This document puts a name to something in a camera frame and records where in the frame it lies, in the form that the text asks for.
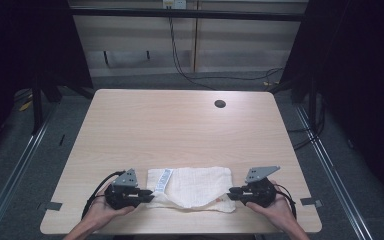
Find black metal stand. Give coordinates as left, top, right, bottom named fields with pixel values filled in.
left=29, top=74, right=64, bottom=136

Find black horizontal frame bar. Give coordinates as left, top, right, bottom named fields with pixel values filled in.
left=69, top=7, right=307, bottom=23

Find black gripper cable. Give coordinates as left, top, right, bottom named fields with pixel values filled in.
left=81, top=170, right=127, bottom=220
left=274, top=183, right=298, bottom=220

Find white cloth towel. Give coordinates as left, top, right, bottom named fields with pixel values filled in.
left=145, top=166, right=237, bottom=214

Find black curtain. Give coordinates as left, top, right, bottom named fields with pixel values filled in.
left=0, top=0, right=94, bottom=164
left=278, top=0, right=384, bottom=204

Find black floor cables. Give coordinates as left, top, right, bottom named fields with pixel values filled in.
left=285, top=94, right=327, bottom=152

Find black hanging wall cable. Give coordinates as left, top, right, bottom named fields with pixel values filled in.
left=167, top=8, right=285, bottom=92

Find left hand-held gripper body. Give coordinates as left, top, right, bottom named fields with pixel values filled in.
left=103, top=168, right=145, bottom=211

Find yellow floor item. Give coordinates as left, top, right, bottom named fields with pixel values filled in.
left=18, top=99, right=34, bottom=112

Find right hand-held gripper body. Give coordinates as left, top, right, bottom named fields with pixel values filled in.
left=239, top=165, right=281, bottom=209

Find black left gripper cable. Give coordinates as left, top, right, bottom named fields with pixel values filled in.
left=81, top=170, right=127, bottom=220

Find white wall socket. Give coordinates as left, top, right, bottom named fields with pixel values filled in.
left=161, top=0, right=188, bottom=10

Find person's left hand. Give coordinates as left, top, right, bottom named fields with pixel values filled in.
left=85, top=183, right=136, bottom=232

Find person's right hand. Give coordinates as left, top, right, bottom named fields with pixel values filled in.
left=245, top=180, right=297, bottom=232

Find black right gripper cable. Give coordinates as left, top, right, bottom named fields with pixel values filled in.
left=274, top=183, right=298, bottom=220

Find metal floor rail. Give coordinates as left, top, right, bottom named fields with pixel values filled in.
left=294, top=104, right=375, bottom=240
left=0, top=102, right=60, bottom=240

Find grey tape piece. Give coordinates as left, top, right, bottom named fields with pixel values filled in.
left=37, top=201, right=64, bottom=212
left=300, top=197, right=324, bottom=208

